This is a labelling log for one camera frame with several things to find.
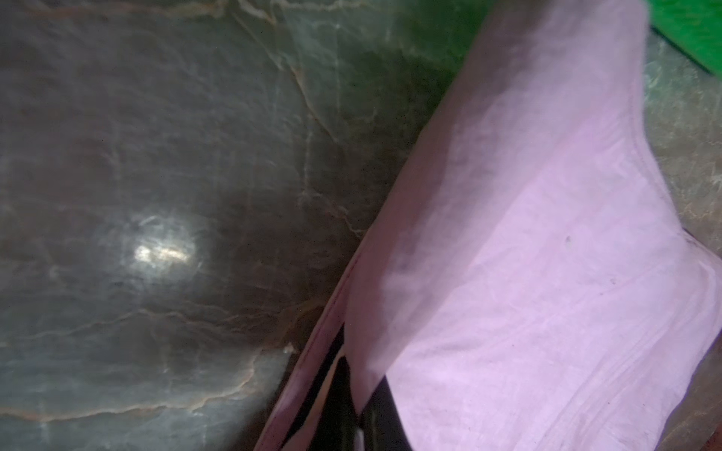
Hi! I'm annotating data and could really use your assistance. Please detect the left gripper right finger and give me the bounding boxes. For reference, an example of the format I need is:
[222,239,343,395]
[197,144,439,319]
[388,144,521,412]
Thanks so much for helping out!
[360,378,413,451]

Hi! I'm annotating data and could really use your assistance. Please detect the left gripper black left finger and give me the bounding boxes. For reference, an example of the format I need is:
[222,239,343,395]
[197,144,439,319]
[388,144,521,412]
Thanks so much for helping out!
[281,328,358,450]

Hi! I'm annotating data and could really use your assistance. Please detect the purple pants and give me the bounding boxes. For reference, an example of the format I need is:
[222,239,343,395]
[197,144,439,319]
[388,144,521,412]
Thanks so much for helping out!
[256,1,721,450]

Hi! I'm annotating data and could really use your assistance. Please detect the green plastic basket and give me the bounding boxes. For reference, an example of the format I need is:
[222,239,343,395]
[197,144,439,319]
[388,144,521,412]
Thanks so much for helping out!
[649,0,722,78]

